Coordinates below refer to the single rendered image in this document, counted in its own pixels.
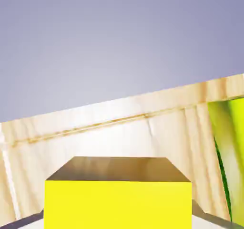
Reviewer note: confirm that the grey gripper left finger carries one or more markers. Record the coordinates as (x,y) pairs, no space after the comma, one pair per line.
(28,223)

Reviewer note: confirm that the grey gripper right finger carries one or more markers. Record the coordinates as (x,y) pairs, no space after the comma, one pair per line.
(205,220)

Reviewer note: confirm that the large green box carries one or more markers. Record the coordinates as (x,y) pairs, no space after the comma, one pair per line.
(236,137)

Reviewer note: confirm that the small yellow cube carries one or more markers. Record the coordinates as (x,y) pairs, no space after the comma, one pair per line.
(118,204)

